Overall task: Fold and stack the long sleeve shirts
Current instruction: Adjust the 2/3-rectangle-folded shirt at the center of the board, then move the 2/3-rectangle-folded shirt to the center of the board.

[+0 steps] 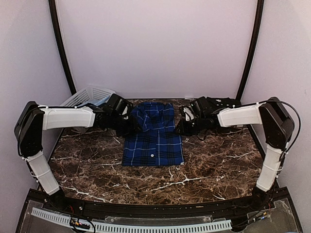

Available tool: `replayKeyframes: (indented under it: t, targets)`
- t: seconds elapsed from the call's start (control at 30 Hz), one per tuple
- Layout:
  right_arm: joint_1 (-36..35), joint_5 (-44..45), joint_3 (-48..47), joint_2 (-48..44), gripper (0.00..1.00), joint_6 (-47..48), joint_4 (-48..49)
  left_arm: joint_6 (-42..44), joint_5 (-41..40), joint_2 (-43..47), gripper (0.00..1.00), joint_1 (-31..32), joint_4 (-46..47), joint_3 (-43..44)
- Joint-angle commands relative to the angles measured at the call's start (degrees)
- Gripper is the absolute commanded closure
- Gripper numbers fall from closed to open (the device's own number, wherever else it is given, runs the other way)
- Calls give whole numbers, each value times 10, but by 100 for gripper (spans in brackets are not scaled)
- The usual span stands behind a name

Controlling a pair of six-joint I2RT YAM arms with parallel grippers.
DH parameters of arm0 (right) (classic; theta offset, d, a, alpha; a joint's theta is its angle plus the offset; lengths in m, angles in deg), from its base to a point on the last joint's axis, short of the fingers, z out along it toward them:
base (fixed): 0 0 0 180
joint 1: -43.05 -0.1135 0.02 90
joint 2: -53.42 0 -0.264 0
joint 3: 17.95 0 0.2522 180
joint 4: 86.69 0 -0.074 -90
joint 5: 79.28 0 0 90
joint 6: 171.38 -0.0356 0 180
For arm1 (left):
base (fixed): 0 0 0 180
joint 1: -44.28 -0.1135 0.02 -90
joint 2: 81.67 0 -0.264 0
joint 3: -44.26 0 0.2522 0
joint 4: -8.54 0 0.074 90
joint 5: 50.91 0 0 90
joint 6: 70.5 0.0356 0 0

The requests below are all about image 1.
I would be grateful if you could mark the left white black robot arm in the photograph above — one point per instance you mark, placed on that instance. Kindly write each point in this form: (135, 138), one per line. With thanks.
(113, 113)

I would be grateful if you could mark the left black frame post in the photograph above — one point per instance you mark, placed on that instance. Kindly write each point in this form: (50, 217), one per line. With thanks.
(60, 46)

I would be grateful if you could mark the black frame post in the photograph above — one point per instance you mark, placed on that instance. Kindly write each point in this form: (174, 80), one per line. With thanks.
(60, 46)
(251, 50)

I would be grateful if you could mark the light blue shirt in basket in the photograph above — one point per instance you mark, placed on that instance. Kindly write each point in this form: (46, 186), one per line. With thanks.
(102, 101)

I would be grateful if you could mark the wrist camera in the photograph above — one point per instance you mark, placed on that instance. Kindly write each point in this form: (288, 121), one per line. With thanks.
(127, 111)
(187, 113)

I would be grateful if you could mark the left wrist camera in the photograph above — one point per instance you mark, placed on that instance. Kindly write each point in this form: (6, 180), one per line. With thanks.
(127, 111)

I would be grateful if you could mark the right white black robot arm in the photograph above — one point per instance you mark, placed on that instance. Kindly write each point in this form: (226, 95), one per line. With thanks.
(207, 113)

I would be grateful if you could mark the white plastic mesh basket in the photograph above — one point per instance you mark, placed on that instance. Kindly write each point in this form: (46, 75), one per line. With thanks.
(86, 94)

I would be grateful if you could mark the folded black shirt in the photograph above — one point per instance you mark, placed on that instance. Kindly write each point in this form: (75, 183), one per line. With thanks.
(217, 103)

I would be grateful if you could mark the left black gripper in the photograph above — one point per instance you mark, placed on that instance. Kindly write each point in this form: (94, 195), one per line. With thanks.
(133, 129)

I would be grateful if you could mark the white slotted cable duct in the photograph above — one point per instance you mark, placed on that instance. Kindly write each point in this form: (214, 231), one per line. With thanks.
(135, 225)

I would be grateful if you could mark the blue plaid long sleeve shirt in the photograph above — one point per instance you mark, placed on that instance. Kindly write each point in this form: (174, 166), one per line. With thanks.
(156, 144)

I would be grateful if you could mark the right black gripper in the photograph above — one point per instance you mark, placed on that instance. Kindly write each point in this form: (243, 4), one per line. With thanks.
(183, 130)

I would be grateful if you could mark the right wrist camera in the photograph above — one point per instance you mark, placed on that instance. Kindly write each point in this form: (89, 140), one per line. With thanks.
(187, 113)

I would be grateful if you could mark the right black frame post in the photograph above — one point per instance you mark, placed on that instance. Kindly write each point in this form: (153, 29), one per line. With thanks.
(251, 50)

